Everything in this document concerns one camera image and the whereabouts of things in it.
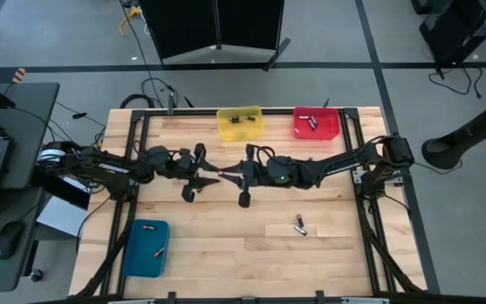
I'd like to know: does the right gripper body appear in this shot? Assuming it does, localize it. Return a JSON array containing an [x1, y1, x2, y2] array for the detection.
[[237, 143, 269, 209]]

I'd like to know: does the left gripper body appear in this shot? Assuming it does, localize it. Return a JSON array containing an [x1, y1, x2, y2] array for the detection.
[[169, 142, 208, 204]]

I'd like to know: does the yellow plastic bin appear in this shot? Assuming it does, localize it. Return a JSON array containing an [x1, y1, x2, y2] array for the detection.
[[216, 105, 265, 143]]

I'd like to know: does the red plastic bin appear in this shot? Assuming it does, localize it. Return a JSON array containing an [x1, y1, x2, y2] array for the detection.
[[292, 105, 341, 141]]

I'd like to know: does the blue plastic bin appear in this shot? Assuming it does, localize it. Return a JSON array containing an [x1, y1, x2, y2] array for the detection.
[[121, 218, 171, 279]]

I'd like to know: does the black flat board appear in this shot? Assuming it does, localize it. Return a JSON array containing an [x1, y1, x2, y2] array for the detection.
[[31, 166, 92, 211]]

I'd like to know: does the white flat box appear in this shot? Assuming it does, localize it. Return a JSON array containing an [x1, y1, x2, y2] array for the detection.
[[35, 196, 89, 238]]

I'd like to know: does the black folding screen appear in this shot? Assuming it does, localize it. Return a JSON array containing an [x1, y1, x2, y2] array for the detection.
[[138, 0, 291, 72]]

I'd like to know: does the black desk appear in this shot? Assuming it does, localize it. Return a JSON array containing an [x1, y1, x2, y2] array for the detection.
[[0, 81, 62, 293]]

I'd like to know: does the black stand pole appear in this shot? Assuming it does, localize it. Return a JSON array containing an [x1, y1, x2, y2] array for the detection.
[[421, 91, 486, 171]]

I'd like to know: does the black computer mouse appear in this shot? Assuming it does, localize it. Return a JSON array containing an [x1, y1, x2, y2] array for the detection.
[[0, 220, 26, 260]]

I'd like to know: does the black equipment cabinet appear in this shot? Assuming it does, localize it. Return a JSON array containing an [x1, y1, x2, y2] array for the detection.
[[411, 0, 486, 68]]

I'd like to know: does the black table frame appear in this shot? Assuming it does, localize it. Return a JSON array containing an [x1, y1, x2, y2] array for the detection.
[[99, 107, 398, 299]]

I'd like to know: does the thick black cable coil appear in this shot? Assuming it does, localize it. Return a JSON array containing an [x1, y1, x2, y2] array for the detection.
[[119, 93, 156, 110]]

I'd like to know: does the grey metal base plate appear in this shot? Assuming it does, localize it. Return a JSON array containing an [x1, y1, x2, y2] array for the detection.
[[351, 170, 405, 187]]

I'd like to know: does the black diagonal frame strut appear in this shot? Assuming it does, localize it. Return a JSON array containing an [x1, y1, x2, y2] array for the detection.
[[363, 225, 421, 295], [73, 210, 137, 296]]

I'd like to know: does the yellow floor cable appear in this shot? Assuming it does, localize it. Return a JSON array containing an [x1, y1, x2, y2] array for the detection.
[[118, 4, 143, 37]]

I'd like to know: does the black floor cable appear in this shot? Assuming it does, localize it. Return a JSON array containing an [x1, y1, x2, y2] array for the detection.
[[428, 66, 484, 100]]

